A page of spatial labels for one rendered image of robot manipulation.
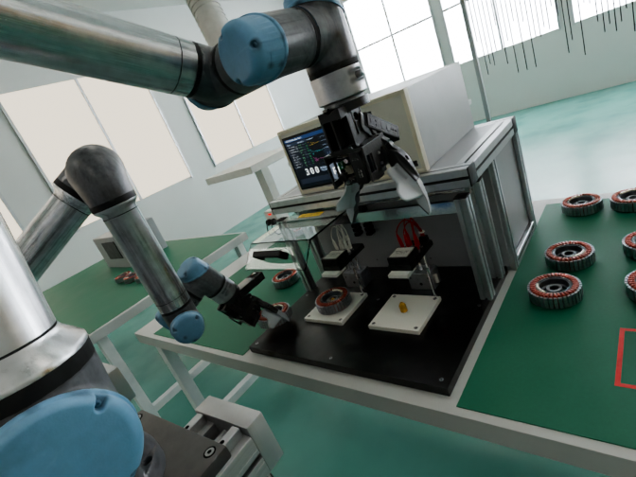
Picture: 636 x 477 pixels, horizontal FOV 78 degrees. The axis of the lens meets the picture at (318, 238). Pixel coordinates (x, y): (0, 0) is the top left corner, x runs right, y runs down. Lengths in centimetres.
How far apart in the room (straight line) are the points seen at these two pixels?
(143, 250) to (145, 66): 46
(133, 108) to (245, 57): 559
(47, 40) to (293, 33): 26
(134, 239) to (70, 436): 61
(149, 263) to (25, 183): 456
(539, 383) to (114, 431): 73
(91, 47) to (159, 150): 552
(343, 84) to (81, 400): 46
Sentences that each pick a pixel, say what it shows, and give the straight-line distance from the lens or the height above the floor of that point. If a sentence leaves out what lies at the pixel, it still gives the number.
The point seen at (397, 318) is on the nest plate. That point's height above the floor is 78.
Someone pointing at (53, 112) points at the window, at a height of 230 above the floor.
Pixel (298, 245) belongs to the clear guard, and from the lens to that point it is 101.
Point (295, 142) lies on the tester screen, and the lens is 120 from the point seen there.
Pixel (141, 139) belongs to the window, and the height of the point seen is 170.
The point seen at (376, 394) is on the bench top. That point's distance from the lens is 94.
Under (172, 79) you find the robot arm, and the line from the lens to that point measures 58.
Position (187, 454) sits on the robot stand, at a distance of 59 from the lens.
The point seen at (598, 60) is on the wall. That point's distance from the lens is 724.
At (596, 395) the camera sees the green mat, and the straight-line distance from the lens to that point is 87.
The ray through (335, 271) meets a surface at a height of 88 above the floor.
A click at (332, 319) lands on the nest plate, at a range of 118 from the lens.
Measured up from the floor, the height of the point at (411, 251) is 92.
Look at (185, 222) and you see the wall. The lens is 605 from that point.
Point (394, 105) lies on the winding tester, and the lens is 100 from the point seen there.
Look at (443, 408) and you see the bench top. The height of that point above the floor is 75.
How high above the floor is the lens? 137
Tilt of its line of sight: 19 degrees down
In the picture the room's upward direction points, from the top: 22 degrees counter-clockwise
